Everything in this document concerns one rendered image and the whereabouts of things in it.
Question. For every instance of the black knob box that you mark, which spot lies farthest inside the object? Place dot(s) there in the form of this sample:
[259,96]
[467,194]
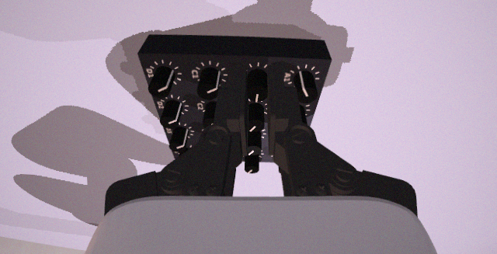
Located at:
[174,64]

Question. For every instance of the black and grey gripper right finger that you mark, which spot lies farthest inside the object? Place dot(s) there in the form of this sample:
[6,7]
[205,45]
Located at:
[314,170]

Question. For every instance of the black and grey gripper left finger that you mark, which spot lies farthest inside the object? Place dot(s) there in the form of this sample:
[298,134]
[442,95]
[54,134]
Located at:
[208,168]

